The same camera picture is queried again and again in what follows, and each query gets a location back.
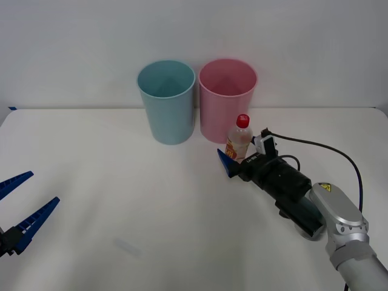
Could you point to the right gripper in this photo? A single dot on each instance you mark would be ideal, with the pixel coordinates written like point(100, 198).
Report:
point(256, 169)

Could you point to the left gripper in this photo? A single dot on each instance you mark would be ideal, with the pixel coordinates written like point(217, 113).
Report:
point(2, 244)

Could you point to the small clear bottle red cap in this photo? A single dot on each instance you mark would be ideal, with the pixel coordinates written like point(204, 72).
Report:
point(239, 142)

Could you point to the pink plastic bin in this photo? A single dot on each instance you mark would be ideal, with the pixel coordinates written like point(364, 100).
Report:
point(215, 115)

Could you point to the pale blue plastic bin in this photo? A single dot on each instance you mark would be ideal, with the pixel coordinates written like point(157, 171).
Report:
point(169, 121)

